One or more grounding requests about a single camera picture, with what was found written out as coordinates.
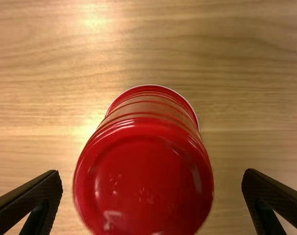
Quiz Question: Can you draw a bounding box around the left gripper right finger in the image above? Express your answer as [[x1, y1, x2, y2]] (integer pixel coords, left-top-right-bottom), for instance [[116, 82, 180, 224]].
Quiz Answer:
[[241, 167, 297, 235]]

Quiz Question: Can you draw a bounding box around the red cup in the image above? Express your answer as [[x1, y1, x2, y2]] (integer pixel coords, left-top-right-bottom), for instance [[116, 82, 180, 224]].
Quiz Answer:
[[73, 84, 215, 235]]

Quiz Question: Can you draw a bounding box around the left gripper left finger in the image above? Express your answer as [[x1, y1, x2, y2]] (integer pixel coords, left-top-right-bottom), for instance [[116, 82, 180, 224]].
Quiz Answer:
[[0, 169, 64, 235]]

